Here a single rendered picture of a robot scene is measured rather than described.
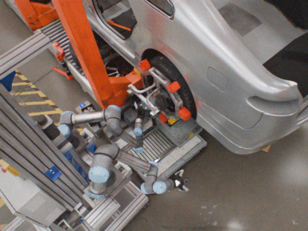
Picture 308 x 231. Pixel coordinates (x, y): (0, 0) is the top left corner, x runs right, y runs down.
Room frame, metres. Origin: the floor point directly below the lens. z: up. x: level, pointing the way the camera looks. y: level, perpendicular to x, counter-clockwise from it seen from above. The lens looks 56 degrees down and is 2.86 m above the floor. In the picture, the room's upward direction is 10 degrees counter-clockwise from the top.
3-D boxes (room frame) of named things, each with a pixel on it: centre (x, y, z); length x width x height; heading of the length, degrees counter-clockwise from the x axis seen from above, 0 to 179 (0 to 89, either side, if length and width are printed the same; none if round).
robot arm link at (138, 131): (1.32, 0.16, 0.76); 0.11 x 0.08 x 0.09; 165
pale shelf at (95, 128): (1.80, 0.70, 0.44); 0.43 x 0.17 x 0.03; 31
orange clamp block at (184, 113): (1.34, -0.27, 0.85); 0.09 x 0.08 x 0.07; 31
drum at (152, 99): (1.57, -0.04, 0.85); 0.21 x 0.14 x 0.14; 121
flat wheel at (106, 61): (2.38, 0.28, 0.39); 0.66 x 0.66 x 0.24
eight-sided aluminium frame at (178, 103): (1.60, -0.10, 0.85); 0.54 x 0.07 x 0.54; 31
